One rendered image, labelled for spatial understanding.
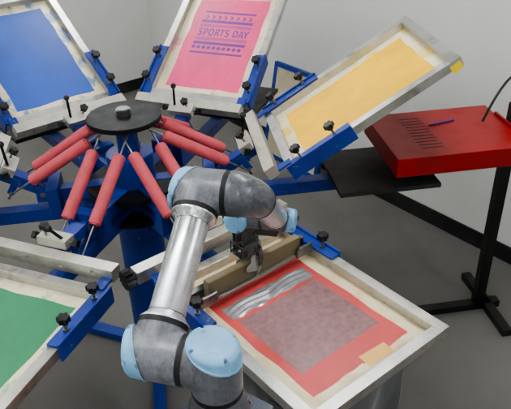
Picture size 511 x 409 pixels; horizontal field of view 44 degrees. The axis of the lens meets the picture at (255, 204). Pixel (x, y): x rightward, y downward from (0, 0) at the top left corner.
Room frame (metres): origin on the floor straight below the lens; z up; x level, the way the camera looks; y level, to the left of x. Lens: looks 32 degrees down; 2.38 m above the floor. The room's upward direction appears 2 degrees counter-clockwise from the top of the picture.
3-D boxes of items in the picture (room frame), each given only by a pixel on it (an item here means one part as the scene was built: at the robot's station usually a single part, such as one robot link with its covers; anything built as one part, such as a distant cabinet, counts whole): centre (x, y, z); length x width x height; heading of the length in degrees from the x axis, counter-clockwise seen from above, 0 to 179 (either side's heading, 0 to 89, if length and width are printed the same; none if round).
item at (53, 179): (2.44, 0.53, 0.99); 0.82 x 0.79 x 0.12; 38
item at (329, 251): (1.97, -0.19, 0.98); 0.30 x 0.05 x 0.07; 38
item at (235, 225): (1.66, 0.04, 1.31); 0.11 x 0.11 x 0.08; 75
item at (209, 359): (0.99, 0.11, 1.37); 0.13 x 0.12 x 0.14; 75
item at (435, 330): (1.61, -0.12, 0.97); 0.79 x 0.58 x 0.04; 38
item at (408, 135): (2.64, -0.88, 1.06); 0.61 x 0.46 x 0.12; 98
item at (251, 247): (1.76, 0.04, 1.15); 0.09 x 0.08 x 0.12; 128
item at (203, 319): (1.63, 0.25, 0.98); 0.30 x 0.05 x 0.07; 38
